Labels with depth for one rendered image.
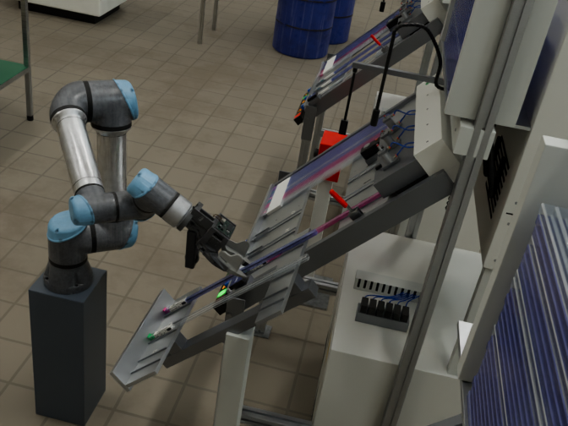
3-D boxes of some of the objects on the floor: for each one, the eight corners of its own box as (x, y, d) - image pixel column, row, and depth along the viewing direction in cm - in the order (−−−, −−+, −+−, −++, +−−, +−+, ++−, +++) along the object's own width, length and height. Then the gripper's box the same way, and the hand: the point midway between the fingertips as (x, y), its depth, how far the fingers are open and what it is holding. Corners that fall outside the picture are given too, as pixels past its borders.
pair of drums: (351, 33, 683) (366, -47, 644) (338, 67, 595) (356, -25, 556) (287, 21, 689) (299, -60, 649) (265, 52, 601) (278, -40, 561)
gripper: (188, 215, 164) (259, 270, 168) (203, 193, 174) (269, 244, 178) (169, 237, 169) (237, 290, 172) (184, 214, 179) (249, 264, 182)
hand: (243, 270), depth 176 cm, fingers open, 4 cm apart
